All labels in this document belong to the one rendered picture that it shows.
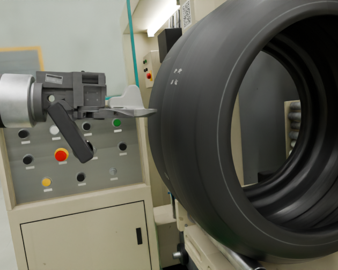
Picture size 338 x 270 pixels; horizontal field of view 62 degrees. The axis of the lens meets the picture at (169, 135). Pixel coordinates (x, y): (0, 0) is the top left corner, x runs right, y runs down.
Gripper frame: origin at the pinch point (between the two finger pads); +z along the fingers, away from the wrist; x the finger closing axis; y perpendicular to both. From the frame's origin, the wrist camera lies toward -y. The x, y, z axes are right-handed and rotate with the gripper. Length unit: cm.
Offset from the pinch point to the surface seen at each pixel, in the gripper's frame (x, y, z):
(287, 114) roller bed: 39, -1, 62
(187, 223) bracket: 24.8, -34.2, 17.2
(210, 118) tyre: -11.8, 0.0, 7.4
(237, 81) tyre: -12.3, 5.8, 11.7
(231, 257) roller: -1.6, -30.8, 18.0
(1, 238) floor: 251, -136, -98
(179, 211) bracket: 24.8, -30.2, 14.7
